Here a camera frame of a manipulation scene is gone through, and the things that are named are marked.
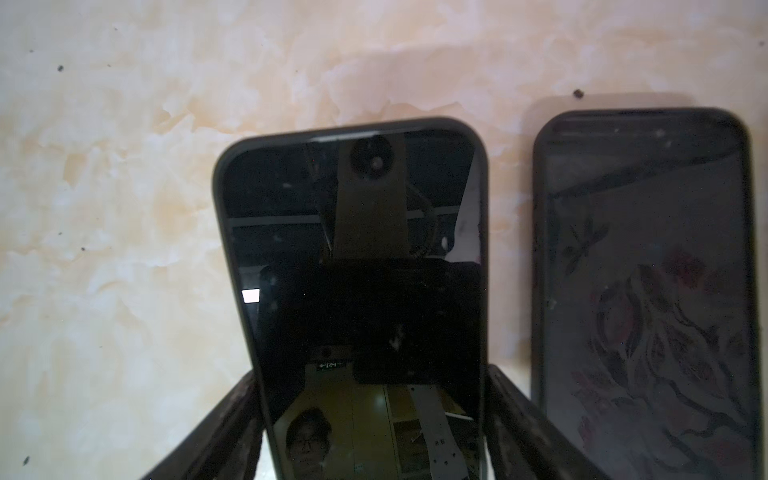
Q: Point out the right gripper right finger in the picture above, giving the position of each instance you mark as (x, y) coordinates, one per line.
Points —
(522, 442)

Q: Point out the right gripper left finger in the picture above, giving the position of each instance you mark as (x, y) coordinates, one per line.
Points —
(225, 445)

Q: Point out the black phone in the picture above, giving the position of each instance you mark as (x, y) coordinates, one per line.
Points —
(645, 323)

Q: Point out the black phone case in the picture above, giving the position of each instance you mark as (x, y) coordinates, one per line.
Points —
(351, 129)

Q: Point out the black phone case horizontal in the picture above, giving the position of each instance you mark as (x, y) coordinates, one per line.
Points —
(360, 288)

